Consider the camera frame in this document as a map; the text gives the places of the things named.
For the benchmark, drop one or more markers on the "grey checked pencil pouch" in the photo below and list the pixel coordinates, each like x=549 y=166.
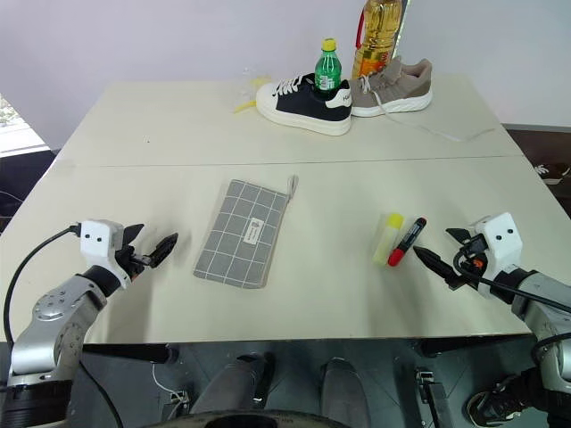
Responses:
x=241 y=232

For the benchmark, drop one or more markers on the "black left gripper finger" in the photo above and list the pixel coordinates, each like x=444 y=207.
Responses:
x=164 y=247
x=131 y=234

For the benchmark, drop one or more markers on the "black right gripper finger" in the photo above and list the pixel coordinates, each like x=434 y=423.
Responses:
x=460 y=235
x=439 y=265

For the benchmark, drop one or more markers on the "large cooking oil bottle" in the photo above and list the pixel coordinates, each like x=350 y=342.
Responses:
x=377 y=38

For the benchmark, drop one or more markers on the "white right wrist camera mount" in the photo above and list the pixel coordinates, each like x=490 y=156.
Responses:
x=502 y=241

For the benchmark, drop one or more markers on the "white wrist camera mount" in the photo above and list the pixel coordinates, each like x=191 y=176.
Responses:
x=96 y=243
x=502 y=241

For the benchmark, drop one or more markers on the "black table leg bracket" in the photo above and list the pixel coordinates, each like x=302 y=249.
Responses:
x=430 y=392

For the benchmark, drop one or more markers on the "bright window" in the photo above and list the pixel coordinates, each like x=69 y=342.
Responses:
x=18 y=129

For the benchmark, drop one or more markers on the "beige sneaker with white sole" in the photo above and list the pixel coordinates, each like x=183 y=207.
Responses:
x=397 y=87

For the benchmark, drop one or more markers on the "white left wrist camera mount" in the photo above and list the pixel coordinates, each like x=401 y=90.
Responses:
x=96 y=243

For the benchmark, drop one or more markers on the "black table frame bar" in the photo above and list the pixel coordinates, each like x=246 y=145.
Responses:
x=129 y=352

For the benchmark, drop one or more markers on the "yellow highlighter marker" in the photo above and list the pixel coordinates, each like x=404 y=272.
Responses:
x=387 y=241

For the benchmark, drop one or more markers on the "brown shoe on floor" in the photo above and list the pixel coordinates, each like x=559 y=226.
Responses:
x=553 y=174

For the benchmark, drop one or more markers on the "black and white sneaker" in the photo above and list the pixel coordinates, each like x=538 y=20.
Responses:
x=303 y=104

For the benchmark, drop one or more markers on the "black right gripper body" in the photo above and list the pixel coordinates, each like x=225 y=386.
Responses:
x=470 y=263

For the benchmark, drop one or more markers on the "green plastic bottle yellow cap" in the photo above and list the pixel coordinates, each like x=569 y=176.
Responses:
x=328 y=69

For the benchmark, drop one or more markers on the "black sneaker on floor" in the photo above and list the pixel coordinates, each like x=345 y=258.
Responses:
x=504 y=401

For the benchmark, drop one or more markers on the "red and black marker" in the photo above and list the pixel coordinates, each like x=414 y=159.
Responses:
x=406 y=243

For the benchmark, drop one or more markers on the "dark rounded robot torso rim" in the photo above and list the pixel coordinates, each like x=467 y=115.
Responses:
x=250 y=420

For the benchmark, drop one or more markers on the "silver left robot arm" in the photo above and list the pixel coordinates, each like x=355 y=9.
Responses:
x=53 y=321

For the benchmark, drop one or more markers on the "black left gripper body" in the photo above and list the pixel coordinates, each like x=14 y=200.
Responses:
x=130 y=260

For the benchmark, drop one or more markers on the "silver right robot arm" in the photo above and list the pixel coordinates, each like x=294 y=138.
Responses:
x=542 y=303

